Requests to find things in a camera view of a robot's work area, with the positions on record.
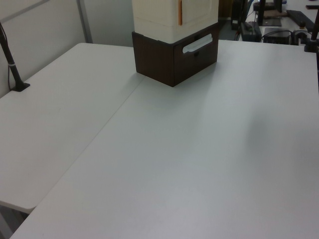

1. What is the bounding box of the orange door handle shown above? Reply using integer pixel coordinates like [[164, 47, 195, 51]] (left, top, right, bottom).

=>
[[178, 0, 184, 26]]

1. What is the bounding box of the cream cabinet door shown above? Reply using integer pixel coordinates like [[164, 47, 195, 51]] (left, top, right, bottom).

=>
[[177, 0, 220, 38]]

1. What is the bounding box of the cream plastic cabinet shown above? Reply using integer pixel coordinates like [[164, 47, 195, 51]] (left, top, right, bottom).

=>
[[131, 0, 220, 43]]

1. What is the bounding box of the dark brown drawer box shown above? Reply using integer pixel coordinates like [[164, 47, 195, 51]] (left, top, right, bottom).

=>
[[132, 22, 221, 88]]

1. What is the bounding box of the black equipment box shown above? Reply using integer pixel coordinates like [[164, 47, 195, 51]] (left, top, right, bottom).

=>
[[240, 21, 263, 42]]

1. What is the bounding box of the black computer tower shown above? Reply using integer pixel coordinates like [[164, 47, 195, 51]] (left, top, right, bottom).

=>
[[231, 0, 248, 31]]

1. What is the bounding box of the black electronics box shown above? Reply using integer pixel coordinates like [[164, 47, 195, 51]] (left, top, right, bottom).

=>
[[262, 27, 293, 45]]

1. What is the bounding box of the black monitor stand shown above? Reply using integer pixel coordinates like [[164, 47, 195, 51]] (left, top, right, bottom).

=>
[[253, 0, 283, 27]]

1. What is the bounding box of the black clamp stand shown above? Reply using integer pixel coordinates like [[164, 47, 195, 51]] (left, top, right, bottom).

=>
[[303, 0, 319, 53]]

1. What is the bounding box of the white drawer handle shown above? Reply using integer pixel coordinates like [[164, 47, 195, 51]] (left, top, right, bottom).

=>
[[182, 34, 213, 54]]

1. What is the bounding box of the grey partition frame post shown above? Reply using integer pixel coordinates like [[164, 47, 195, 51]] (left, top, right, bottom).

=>
[[76, 0, 94, 44]]

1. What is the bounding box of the black camera stand pole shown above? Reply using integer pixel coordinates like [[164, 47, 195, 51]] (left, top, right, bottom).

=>
[[0, 21, 31, 92]]

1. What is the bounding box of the black cable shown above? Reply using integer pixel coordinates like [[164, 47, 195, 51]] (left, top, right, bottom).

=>
[[6, 65, 13, 91]]

